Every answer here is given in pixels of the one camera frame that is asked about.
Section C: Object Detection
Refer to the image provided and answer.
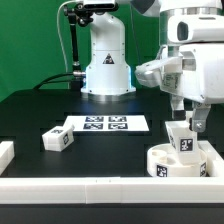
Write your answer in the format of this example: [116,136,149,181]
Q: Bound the white U-shaped fence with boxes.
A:
[0,141,224,204]

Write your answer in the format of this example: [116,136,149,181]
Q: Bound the white cable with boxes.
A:
[56,0,84,74]

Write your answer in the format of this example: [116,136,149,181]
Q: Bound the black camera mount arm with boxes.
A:
[63,3,93,91]

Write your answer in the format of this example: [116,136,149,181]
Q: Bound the white marker sheet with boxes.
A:
[64,115,149,132]

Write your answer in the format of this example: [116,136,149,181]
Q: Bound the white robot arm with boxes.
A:
[82,0,224,132]

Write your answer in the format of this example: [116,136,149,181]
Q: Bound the white round stool seat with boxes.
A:
[147,143,207,177]

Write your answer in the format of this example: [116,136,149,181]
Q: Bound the black cables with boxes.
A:
[32,72,84,90]

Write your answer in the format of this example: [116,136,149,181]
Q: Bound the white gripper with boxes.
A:
[161,43,224,132]

